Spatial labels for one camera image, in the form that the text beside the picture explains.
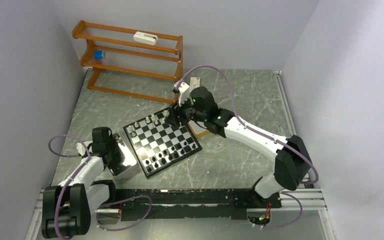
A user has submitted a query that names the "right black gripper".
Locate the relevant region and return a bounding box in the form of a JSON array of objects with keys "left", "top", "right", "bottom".
[{"left": 164, "top": 92, "right": 207, "bottom": 129}]

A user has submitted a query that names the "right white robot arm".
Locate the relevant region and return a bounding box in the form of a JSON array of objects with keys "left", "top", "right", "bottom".
[{"left": 163, "top": 86, "right": 312, "bottom": 207}]

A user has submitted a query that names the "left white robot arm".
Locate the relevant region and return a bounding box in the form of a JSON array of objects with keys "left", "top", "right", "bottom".
[{"left": 41, "top": 126, "right": 122, "bottom": 240}]

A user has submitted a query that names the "silver tin with white pieces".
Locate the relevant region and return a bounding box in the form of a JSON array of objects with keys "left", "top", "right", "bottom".
[{"left": 107, "top": 133, "right": 139, "bottom": 180}]

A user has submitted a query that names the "black white chess board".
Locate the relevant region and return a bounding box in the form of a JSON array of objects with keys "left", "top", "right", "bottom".
[{"left": 123, "top": 108, "right": 202, "bottom": 179}]

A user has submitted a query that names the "small white red box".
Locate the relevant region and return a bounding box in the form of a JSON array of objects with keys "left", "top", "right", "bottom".
[{"left": 190, "top": 77, "right": 201, "bottom": 88}]

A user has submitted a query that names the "wooden three-tier rack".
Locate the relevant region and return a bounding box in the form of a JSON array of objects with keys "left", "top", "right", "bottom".
[{"left": 71, "top": 20, "right": 184, "bottom": 104}]

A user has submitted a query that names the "white device on rack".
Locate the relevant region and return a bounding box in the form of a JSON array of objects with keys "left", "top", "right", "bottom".
[{"left": 133, "top": 31, "right": 158, "bottom": 46}]

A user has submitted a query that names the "blue cap on rack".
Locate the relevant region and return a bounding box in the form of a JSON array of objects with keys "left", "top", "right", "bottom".
[{"left": 93, "top": 50, "right": 106, "bottom": 60}]

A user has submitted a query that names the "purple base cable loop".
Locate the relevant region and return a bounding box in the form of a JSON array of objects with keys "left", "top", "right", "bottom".
[{"left": 95, "top": 195, "right": 153, "bottom": 232}]

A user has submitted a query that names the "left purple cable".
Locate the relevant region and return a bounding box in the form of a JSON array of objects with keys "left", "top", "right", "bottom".
[{"left": 47, "top": 134, "right": 94, "bottom": 240}]

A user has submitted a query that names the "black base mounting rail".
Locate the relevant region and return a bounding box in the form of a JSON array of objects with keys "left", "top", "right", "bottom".
[{"left": 92, "top": 178, "right": 282, "bottom": 222}]

